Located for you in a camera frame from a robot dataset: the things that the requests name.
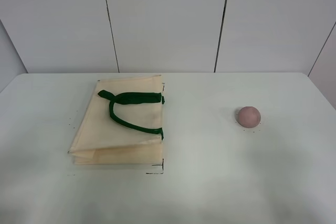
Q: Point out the cream linen bag green handles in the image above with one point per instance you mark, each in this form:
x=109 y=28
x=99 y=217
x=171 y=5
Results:
x=123 y=124

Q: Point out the pink peach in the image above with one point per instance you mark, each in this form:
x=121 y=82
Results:
x=248 y=117

